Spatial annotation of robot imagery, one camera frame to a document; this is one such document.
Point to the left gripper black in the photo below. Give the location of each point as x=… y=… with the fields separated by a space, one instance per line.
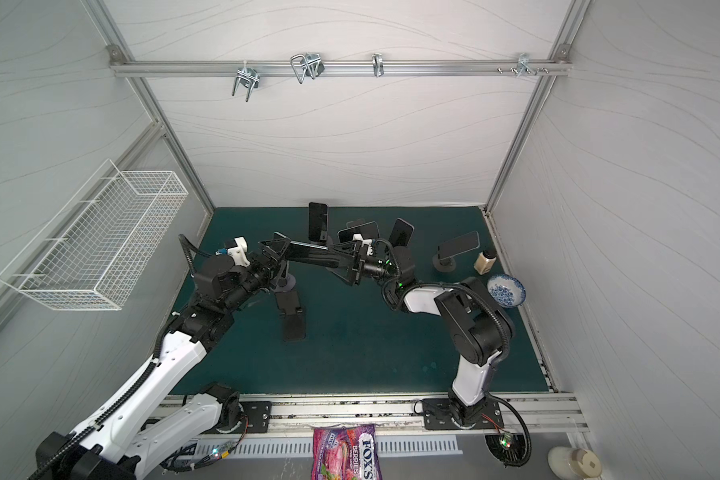
x=269 y=272

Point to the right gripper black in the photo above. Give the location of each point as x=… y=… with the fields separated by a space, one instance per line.
x=353 y=264

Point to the black folding phone stand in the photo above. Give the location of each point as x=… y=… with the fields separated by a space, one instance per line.
x=293 y=319

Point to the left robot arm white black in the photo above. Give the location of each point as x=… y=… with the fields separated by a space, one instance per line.
x=115 y=442

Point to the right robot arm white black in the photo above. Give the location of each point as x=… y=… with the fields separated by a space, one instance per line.
x=477 y=325

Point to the left round grey stand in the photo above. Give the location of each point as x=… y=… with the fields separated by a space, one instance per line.
x=284 y=283

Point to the centre landscape black phone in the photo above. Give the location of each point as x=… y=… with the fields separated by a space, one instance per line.
x=368 y=230

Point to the back upright black phone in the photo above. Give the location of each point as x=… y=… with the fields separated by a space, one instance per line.
x=318 y=222

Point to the right tilted black phone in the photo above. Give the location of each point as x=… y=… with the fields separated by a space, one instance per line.
x=401 y=233

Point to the far right landscape phone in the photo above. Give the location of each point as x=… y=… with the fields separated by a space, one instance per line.
x=459 y=245

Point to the small beige bottle black cap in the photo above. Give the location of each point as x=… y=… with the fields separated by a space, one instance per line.
x=485 y=261

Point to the blue white ceramic bowl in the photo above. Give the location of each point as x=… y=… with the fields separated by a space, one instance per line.
x=506 y=290

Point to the metal hook clamp left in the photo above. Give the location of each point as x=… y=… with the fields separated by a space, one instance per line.
x=246 y=80

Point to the metal hook clamp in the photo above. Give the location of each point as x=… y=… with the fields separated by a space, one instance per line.
x=246 y=80
x=523 y=67
x=307 y=65

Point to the purple Fox's candy bag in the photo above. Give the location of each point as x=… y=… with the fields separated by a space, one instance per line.
x=345 y=453

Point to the metal hook clamp middle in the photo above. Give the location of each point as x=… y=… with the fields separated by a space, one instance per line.
x=307 y=65

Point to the black fan at right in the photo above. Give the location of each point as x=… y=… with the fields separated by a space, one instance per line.
x=511 y=450

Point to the metal hook clamp right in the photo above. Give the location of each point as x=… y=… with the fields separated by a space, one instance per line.
x=523 y=67

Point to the aluminium top crossbar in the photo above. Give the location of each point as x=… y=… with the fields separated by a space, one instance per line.
x=333 y=68

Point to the white cup at corner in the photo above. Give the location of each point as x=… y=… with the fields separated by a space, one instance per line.
x=568 y=463

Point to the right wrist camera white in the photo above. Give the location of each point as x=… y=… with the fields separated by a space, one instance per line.
x=366 y=242

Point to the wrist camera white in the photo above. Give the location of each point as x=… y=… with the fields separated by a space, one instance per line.
x=237 y=250
x=366 y=242

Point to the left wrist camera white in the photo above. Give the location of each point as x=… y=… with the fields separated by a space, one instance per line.
x=237 y=250

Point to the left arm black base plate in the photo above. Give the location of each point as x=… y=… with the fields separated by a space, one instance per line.
x=239 y=416

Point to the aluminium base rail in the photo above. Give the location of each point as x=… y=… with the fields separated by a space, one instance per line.
x=295 y=416

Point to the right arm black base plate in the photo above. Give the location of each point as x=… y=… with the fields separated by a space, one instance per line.
x=435 y=414

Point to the white wire basket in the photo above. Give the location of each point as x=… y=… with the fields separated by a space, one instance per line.
x=90 y=255

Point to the metal ring hook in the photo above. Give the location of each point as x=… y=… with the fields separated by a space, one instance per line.
x=377 y=65

